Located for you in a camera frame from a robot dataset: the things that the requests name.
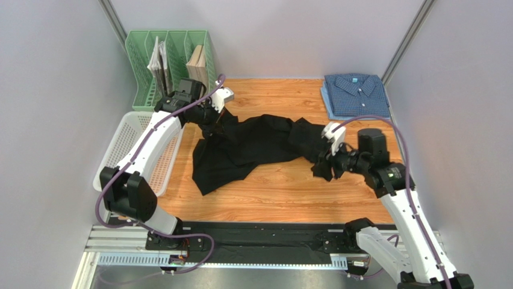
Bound tan books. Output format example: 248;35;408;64
186;45;209;88

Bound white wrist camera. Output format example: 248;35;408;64
210;87;235;113
321;122;346;156

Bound grey magazines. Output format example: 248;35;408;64
147;36;172;97

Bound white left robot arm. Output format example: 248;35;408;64
95;74;234;238

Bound black long sleeve shirt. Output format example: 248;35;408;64
192;112;331;196

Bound folded light blue shirt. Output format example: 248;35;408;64
320;87;362;120

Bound white plastic basket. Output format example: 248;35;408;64
93;111;184;197

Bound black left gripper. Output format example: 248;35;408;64
191;99;225;137

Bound folded blue checkered shirt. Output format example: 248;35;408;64
323;73;390;118

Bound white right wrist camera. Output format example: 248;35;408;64
321;122;346;156

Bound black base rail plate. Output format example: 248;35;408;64
140;222;368;265

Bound green file organizer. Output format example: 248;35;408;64
125;30;217;112

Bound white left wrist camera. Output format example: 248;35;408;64
210;87;235;113

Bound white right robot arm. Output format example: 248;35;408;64
312;122;474;288

